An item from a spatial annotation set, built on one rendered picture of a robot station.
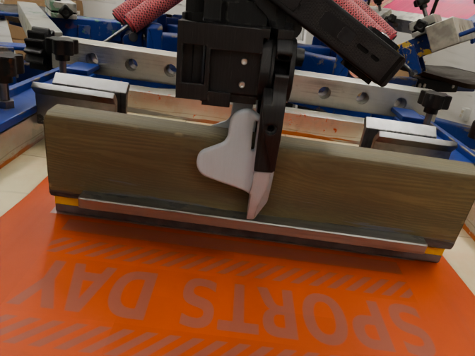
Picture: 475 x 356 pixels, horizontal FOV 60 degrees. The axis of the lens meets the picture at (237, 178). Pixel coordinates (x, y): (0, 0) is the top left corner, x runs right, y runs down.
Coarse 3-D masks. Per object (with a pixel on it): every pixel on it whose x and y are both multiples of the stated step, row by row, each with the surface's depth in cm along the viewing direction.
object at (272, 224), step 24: (96, 192) 35; (144, 216) 34; (168, 216) 34; (192, 216) 34; (216, 216) 34; (240, 216) 35; (264, 216) 35; (336, 240) 35; (360, 240) 35; (384, 240) 35; (408, 240) 35
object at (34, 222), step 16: (32, 192) 40; (48, 192) 41; (16, 208) 37; (32, 208) 38; (48, 208) 38; (0, 224) 35; (16, 224) 35; (32, 224) 35; (48, 224) 36; (64, 224) 36; (144, 224) 38; (0, 240) 33; (16, 240) 33; (32, 240) 33; (48, 240) 34; (0, 256) 31; (16, 256) 31; (32, 256) 32; (0, 272) 29; (16, 272) 30; (0, 288) 28; (0, 304) 27
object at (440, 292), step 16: (384, 256) 38; (416, 272) 37; (432, 272) 37; (448, 272) 37; (416, 288) 35; (432, 288) 35; (448, 288) 35; (464, 288) 35; (432, 304) 33; (448, 304) 33; (464, 304) 33; (432, 320) 31; (448, 320) 31; (464, 320) 32; (448, 336) 30; (464, 336) 30; (448, 352) 28; (464, 352) 29
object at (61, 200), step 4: (56, 196) 37; (60, 196) 37; (56, 200) 37; (60, 200) 37; (64, 200) 37; (68, 200) 37; (72, 200) 37; (76, 200) 37; (68, 204) 37; (72, 204) 37; (76, 204) 37; (428, 248) 38; (432, 248) 38; (436, 248) 38; (428, 252) 38; (432, 252) 38; (436, 252) 38; (440, 252) 38
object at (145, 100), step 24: (144, 96) 66; (168, 96) 66; (24, 120) 47; (192, 120) 68; (216, 120) 68; (288, 120) 67; (312, 120) 67; (336, 120) 67; (360, 120) 68; (0, 144) 43; (24, 144) 48; (0, 168) 44
